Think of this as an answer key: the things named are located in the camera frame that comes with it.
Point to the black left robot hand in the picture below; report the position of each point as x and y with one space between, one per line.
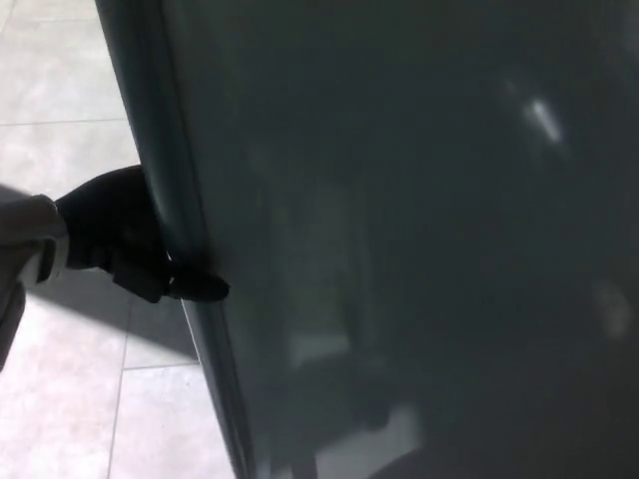
110 229

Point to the dark grey glossy panel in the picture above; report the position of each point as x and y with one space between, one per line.
399 224

